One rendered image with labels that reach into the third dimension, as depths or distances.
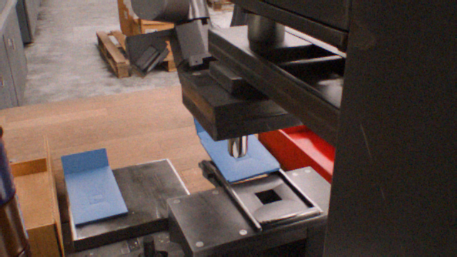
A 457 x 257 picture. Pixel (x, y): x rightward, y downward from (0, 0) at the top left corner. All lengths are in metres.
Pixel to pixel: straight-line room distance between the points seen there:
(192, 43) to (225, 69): 0.22
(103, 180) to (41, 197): 0.09
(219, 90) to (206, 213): 0.16
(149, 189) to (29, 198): 0.18
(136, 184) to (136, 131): 0.23
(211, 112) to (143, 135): 0.50
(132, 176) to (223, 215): 0.25
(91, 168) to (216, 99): 0.38
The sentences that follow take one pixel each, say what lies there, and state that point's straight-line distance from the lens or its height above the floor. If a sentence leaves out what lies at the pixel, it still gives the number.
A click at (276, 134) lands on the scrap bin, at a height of 0.95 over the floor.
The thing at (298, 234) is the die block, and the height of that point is 0.97.
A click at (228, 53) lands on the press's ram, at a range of 0.44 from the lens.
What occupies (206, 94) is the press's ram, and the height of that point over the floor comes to 1.14.
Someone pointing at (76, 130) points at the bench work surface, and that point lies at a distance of 0.95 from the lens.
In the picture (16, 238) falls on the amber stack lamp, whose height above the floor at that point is 1.13.
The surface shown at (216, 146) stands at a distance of 0.63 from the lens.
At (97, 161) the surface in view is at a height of 0.93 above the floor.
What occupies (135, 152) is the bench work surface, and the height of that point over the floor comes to 0.90.
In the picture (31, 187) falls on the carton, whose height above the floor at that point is 0.90.
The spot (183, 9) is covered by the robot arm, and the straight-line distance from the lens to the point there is 0.65.
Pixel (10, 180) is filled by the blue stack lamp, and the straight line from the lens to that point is 0.27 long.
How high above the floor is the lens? 1.29
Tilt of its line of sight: 26 degrees down
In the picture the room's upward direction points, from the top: straight up
